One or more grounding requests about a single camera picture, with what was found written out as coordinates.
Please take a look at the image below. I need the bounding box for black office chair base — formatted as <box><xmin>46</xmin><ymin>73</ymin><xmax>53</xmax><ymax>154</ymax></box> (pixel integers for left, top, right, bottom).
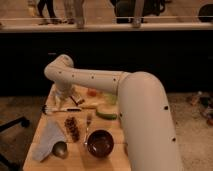
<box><xmin>0</xmin><ymin>116</ymin><xmax>31</xmax><ymax>171</ymax></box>

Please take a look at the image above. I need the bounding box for orange fruit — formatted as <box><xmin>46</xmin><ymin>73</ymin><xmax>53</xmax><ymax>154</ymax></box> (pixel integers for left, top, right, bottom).
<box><xmin>87</xmin><ymin>88</ymin><xmax>98</xmax><ymax>97</ymax></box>

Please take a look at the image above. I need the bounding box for metal fork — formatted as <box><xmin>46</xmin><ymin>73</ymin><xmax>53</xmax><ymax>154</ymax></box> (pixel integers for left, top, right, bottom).
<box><xmin>83</xmin><ymin>113</ymin><xmax>92</xmax><ymax>147</ymax></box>

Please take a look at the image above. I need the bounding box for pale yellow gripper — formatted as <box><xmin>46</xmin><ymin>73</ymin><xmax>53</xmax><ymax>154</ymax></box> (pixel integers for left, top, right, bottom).
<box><xmin>52</xmin><ymin>90</ymin><xmax>70</xmax><ymax>109</ymax></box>

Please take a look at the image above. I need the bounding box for dark purple bowl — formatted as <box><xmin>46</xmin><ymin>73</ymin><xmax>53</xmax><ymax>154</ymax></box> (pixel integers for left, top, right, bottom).
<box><xmin>87</xmin><ymin>130</ymin><xmax>114</xmax><ymax>158</ymax></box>

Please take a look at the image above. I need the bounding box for black marker pen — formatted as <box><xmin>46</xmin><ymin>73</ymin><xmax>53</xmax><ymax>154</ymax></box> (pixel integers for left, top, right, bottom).
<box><xmin>70</xmin><ymin>96</ymin><xmax>78</xmax><ymax>106</ymax></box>

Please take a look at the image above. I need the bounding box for grey folded cloth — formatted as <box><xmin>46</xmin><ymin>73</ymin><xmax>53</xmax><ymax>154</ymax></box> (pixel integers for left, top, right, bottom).
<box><xmin>32</xmin><ymin>120</ymin><xmax>66</xmax><ymax>162</ymax></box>

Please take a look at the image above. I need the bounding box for green chili pepper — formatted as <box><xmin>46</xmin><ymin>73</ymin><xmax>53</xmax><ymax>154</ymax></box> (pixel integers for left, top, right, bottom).
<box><xmin>96</xmin><ymin>110</ymin><xmax>117</xmax><ymax>120</ymax></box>

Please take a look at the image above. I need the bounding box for black whiteboard eraser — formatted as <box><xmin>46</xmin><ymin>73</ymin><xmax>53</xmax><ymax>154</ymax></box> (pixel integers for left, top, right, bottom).
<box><xmin>71</xmin><ymin>93</ymin><xmax>85</xmax><ymax>105</ymax></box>

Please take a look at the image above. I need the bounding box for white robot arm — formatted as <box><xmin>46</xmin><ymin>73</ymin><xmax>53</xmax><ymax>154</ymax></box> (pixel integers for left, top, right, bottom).
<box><xmin>44</xmin><ymin>54</ymin><xmax>184</xmax><ymax>171</ymax></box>

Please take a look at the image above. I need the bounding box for white dish brush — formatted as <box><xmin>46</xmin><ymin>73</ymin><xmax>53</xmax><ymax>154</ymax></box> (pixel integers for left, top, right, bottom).
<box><xmin>42</xmin><ymin>105</ymin><xmax>81</xmax><ymax>115</ymax></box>

